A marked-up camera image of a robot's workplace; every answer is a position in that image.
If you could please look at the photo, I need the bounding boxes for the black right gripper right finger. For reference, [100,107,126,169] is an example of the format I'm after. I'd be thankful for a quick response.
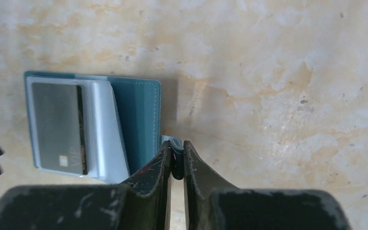
[184,141,351,230]

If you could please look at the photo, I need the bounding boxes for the black credit card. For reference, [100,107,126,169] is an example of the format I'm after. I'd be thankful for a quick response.
[31,82,88,175]

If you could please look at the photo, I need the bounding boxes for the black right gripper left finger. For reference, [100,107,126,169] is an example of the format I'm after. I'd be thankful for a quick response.
[0,141,172,230]

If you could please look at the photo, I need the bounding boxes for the blue leather card holder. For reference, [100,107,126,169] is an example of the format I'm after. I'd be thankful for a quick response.
[24,71,184,184]

